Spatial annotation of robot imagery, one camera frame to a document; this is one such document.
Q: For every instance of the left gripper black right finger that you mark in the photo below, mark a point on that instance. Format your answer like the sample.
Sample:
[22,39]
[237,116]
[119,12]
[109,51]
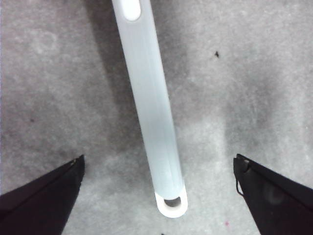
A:
[281,208]

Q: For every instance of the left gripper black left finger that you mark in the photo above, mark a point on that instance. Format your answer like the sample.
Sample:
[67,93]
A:
[36,208]

